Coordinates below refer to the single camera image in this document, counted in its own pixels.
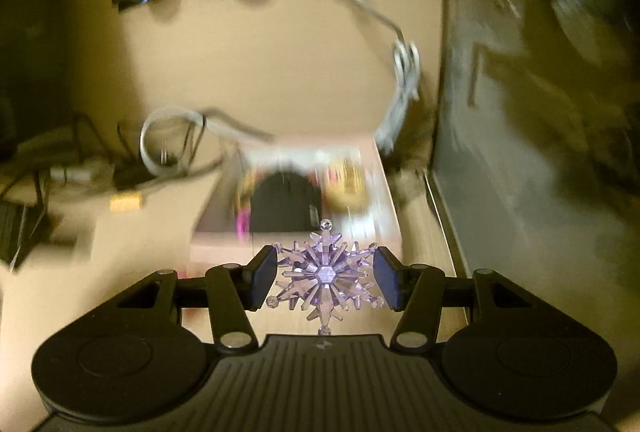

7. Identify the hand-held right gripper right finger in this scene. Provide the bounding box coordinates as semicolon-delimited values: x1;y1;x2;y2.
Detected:
372;246;526;352

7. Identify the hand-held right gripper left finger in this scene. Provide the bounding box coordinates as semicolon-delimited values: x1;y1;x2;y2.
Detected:
115;245;279;352

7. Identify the purple crystal snowflake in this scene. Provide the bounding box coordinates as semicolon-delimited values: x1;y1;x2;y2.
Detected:
265;218;386;339

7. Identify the pink storage box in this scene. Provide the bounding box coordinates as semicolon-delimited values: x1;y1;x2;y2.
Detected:
189;136;405;274

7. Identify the black device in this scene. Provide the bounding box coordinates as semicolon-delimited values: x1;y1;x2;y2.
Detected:
249;173;325;234

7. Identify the yellow connector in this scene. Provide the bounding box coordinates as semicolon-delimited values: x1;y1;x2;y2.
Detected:
110;193;145;214

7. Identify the black power adapter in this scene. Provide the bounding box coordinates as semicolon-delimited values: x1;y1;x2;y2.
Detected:
112;161;153;193

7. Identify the dark glass panel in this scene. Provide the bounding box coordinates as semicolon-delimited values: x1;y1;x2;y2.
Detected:
431;0;640;278

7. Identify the black keyboard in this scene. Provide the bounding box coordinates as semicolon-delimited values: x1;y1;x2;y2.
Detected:
0;201;52;272

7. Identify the black computer monitor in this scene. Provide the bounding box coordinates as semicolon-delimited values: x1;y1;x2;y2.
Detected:
0;0;67;163

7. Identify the white plug cable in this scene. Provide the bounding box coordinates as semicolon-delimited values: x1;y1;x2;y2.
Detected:
306;0;422;155

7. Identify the black cable bundle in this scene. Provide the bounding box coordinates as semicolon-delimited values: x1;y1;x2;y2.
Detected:
30;111;223;193

